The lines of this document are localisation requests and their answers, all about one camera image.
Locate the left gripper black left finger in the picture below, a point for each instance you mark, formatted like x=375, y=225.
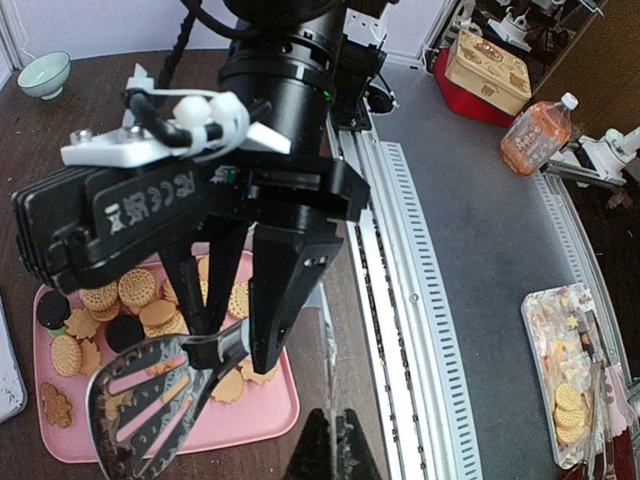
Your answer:
x=311, y=459

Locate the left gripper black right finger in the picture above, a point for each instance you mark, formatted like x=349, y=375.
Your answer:
x=354, y=459

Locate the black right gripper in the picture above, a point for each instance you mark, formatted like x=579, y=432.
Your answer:
x=280, y=190

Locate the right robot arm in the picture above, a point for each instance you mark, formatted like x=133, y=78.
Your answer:
x=294, y=56

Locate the tray of spare cookies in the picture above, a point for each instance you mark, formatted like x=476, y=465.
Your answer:
x=582, y=385

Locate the pink plastic tray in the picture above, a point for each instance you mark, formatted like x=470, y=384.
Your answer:
x=263, y=412

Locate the black sandwich cookie centre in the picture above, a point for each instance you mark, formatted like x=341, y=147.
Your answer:
x=123, y=332

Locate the black sandwich cookie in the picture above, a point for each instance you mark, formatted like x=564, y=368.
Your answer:
x=52, y=310
x=123, y=332

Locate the black sandwich cookie right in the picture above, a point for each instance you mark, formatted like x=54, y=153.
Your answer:
x=52, y=310

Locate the round dotted biscuit top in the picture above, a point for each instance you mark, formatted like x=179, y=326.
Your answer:
x=66, y=356

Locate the brown leaf cookie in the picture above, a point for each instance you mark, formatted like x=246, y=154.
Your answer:
x=56, y=406

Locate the celadon ceramic bowl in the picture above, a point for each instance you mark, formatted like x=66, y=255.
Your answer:
x=45, y=77

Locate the cream cookie tin box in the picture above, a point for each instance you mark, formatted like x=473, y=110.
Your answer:
x=482, y=81

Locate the orange drink bottle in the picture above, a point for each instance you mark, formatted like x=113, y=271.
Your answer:
x=537, y=134

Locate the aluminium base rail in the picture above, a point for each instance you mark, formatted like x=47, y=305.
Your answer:
x=425, y=409

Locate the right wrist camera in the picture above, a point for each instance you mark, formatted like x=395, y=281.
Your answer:
x=84, y=227

